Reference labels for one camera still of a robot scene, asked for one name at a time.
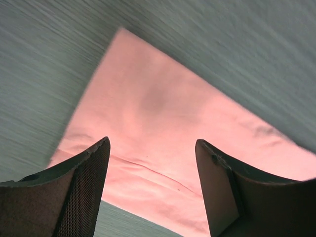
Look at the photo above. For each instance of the salmon pink t shirt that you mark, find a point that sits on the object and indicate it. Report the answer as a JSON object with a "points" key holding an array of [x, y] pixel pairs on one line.
{"points": [[153, 110]]}

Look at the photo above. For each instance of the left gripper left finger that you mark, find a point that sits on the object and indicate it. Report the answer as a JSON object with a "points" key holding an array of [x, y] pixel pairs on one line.
{"points": [[61, 201]]}

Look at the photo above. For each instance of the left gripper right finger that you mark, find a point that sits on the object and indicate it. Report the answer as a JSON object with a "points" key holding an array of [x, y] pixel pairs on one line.
{"points": [[243, 201]]}

